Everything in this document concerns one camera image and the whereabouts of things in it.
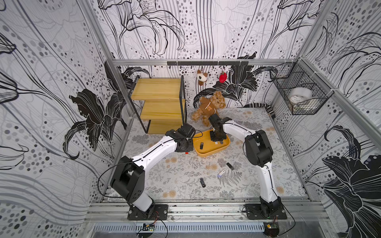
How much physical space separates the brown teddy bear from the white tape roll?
0.46 metres

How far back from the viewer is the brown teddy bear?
1096mm

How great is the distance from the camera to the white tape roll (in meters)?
0.72

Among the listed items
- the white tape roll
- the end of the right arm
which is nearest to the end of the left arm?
the end of the right arm
